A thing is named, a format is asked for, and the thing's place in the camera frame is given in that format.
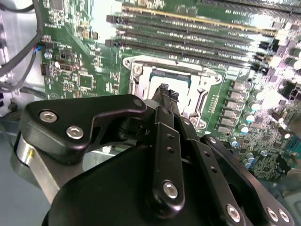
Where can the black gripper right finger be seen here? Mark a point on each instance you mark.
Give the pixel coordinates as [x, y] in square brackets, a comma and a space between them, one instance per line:
[211, 169]

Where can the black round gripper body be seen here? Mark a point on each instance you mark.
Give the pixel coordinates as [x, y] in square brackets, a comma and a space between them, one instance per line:
[105, 195]

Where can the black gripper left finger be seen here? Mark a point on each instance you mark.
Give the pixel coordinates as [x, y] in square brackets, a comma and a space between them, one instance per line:
[58, 131]

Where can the silver square CPU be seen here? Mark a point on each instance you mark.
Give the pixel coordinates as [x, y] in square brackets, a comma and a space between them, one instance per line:
[184, 84]

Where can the metal socket cover frame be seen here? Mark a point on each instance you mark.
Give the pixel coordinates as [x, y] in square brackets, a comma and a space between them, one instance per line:
[142, 80]

